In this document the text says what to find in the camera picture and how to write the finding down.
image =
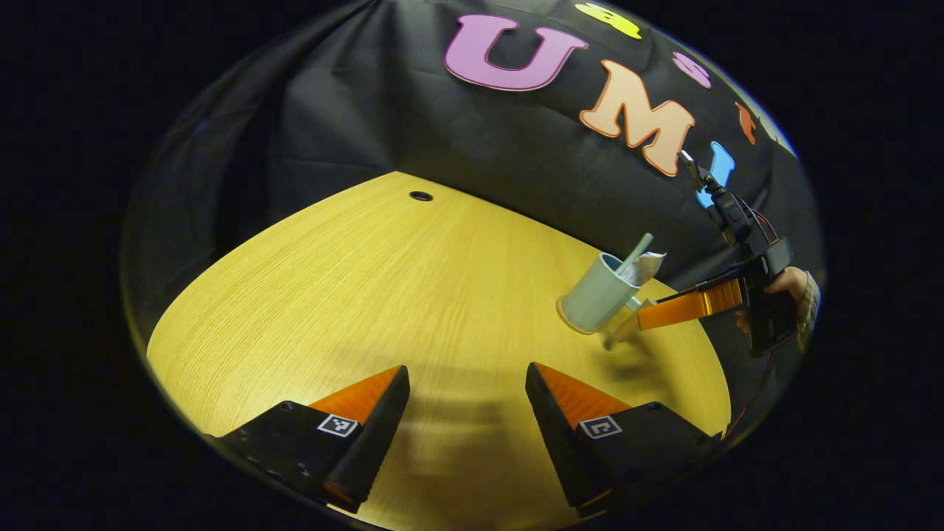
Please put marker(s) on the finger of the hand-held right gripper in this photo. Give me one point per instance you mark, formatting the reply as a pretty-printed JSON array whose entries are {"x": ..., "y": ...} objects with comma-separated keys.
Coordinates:
[{"x": 686, "y": 308}]

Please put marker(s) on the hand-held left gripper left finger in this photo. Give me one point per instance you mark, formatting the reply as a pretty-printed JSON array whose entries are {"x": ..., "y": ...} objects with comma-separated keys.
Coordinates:
[{"x": 376, "y": 442}]

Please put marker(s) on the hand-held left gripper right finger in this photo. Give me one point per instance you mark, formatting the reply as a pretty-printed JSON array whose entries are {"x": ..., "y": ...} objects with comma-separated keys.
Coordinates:
[{"x": 557, "y": 442}]

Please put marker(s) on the white toothpaste tube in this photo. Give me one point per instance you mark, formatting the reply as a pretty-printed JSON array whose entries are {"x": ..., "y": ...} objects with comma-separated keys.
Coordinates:
[{"x": 647, "y": 267}]

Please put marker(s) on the pale green toothbrush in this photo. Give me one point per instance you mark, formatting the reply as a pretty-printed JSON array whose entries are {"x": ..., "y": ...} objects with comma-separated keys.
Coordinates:
[{"x": 640, "y": 251}]

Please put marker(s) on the wooden desktop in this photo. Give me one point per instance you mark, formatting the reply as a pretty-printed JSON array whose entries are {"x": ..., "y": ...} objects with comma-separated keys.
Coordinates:
[{"x": 369, "y": 295}]

